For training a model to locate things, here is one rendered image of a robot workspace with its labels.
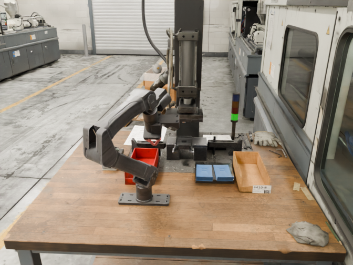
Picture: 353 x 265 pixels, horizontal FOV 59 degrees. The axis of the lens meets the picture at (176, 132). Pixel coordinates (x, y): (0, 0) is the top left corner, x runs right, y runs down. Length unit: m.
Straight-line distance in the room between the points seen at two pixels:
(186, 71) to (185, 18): 0.23
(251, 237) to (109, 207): 0.53
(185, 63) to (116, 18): 9.66
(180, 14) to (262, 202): 0.88
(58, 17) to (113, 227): 10.90
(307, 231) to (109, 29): 10.39
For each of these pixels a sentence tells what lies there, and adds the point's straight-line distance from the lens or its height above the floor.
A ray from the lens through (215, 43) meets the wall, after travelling 10.70.
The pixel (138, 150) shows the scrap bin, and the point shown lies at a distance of 1.58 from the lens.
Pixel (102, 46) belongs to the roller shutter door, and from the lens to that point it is 11.28.
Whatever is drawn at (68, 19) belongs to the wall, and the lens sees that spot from 11.67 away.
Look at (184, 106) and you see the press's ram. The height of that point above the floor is 1.18.
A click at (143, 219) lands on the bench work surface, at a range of 1.19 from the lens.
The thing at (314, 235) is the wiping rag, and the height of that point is 0.91.
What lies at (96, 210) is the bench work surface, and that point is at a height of 0.90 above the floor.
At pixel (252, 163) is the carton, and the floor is 0.91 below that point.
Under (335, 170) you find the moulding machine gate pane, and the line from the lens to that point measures 1.32.
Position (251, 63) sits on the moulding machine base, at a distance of 4.54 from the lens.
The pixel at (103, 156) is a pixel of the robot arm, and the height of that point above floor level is 1.19.
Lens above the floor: 1.62
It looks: 22 degrees down
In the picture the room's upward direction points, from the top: straight up
